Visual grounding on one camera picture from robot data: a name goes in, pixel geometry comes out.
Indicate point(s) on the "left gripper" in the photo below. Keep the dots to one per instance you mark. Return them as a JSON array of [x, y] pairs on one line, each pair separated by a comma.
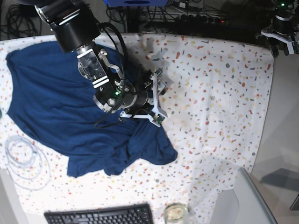
[[290, 42]]

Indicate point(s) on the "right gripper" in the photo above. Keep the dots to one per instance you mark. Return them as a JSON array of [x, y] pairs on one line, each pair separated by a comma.
[[146, 105]]

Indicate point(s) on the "dark blue t-shirt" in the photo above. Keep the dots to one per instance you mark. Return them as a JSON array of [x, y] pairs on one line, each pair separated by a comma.
[[53, 104]]

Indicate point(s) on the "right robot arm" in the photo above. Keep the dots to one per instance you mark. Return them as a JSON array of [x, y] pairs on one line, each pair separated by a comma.
[[75, 29]]

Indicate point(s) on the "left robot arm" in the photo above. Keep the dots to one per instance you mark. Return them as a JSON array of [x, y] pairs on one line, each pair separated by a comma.
[[283, 30]]

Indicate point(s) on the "terrazzo patterned tablecloth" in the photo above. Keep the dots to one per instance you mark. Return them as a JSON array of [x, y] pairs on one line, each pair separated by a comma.
[[216, 105]]

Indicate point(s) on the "glass jar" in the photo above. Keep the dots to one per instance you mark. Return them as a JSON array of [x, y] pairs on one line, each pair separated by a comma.
[[176, 213]]

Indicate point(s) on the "black keyboard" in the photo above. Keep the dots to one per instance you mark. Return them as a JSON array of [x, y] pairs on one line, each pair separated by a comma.
[[134, 214]]

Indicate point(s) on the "black power strip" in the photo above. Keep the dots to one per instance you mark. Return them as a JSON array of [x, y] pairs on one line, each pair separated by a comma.
[[160, 16]]

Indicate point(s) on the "blue box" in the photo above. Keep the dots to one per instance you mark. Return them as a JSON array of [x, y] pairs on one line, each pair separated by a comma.
[[136, 3]]

